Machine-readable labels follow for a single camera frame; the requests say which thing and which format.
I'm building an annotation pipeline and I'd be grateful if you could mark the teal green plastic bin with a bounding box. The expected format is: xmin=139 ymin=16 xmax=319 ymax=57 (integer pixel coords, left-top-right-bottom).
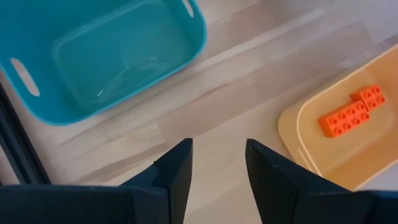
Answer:
xmin=0 ymin=0 xmax=208 ymax=127

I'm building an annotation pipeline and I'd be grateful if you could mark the black aluminium table frame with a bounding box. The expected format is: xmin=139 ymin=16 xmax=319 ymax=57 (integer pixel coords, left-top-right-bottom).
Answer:
xmin=0 ymin=82 xmax=52 ymax=186

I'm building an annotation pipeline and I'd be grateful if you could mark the long orange toy block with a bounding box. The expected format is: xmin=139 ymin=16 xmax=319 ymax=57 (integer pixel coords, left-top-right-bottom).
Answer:
xmin=317 ymin=100 xmax=371 ymax=139

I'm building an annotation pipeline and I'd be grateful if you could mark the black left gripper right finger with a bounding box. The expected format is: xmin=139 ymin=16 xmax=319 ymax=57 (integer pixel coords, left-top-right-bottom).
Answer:
xmin=245 ymin=139 xmax=368 ymax=224

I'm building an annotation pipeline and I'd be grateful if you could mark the small orange toy block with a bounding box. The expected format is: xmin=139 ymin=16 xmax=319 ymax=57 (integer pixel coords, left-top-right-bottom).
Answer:
xmin=350 ymin=84 xmax=386 ymax=112

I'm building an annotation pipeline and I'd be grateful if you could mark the yellow plastic bin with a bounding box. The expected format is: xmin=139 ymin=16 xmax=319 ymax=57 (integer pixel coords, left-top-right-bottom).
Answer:
xmin=277 ymin=43 xmax=398 ymax=191

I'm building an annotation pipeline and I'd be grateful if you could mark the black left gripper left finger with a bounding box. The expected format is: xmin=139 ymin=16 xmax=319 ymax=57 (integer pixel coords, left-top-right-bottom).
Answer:
xmin=119 ymin=138 xmax=193 ymax=224

